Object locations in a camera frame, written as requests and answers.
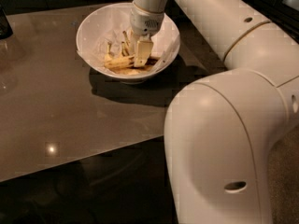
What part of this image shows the yellow banana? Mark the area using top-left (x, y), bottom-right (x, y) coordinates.
top-left (104, 55), bottom-right (135, 69)

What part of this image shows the white bowl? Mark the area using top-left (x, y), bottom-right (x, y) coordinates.
top-left (76, 2), bottom-right (181, 85)

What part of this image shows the back bananas bunch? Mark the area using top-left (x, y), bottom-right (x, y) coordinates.
top-left (104, 31), bottom-right (134, 63)

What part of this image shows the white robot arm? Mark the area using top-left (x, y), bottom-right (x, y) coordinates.
top-left (131, 0), bottom-right (299, 224)

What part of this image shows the white paper liner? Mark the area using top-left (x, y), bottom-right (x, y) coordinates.
top-left (77, 7), bottom-right (181, 77)

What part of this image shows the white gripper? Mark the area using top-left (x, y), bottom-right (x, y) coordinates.
top-left (129, 4), bottom-right (164, 68)

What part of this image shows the dark object at left edge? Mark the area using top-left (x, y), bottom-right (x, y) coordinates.
top-left (0, 5), bottom-right (13, 39)

